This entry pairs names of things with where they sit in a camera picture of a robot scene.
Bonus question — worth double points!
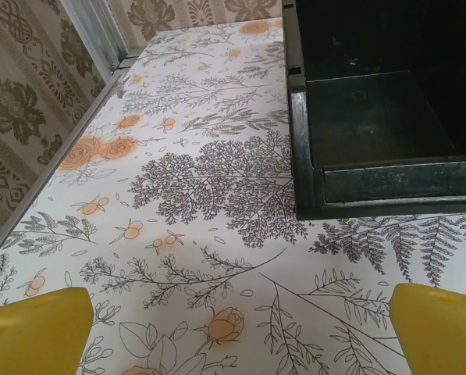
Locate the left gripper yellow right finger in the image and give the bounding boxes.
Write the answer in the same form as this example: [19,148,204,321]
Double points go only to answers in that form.
[389,283,466,375]

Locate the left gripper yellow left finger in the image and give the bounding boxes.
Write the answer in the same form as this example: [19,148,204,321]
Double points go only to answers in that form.
[0,287,95,375]

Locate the floral patterned table cover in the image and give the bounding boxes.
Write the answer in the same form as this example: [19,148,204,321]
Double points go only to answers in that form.
[0,17,466,375]

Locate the black plastic bin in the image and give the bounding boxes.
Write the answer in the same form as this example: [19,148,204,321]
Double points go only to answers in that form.
[282,0,466,222]

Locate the aluminium table side rail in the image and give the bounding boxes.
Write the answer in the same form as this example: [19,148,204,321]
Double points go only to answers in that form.
[0,69,121,270]

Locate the aluminium frame post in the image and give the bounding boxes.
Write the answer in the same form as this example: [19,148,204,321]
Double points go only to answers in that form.
[66,0,131,72]

